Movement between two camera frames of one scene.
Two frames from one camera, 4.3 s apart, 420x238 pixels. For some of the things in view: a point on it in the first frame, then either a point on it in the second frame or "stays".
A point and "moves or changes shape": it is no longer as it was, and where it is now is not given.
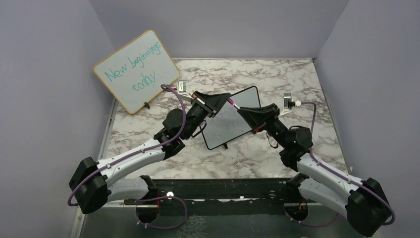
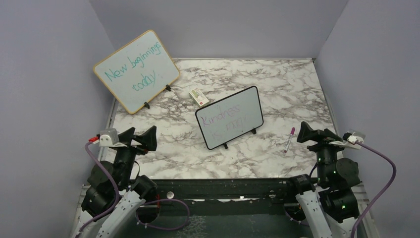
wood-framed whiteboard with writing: x=135 y=73 stays
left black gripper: x=211 y=104 → x=148 y=139
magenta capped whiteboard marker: x=232 y=102 moves or changes shape
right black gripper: x=259 y=118 → x=307 y=133
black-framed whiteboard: x=229 y=123 stays
